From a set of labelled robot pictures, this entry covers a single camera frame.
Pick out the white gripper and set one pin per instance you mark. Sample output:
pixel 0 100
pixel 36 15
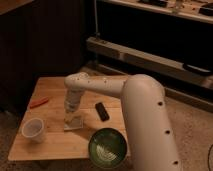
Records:
pixel 72 101

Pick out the white sponge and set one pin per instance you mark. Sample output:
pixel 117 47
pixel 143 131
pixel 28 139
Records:
pixel 73 123

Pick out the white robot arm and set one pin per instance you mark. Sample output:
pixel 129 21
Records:
pixel 149 132

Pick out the black rectangular block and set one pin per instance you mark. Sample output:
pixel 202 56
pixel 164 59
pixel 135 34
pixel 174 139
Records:
pixel 104 116

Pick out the orange marker pen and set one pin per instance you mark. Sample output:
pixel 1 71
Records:
pixel 39 102

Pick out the white plastic cup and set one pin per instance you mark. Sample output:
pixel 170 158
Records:
pixel 34 130

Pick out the wooden table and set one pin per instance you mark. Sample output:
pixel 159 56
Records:
pixel 59 144

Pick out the green bowl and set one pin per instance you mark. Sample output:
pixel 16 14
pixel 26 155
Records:
pixel 107 148

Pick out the black object on shelf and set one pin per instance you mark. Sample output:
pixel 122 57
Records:
pixel 197 71

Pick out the grey metal shelf rail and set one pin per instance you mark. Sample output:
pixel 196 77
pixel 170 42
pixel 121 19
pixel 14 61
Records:
pixel 148 61

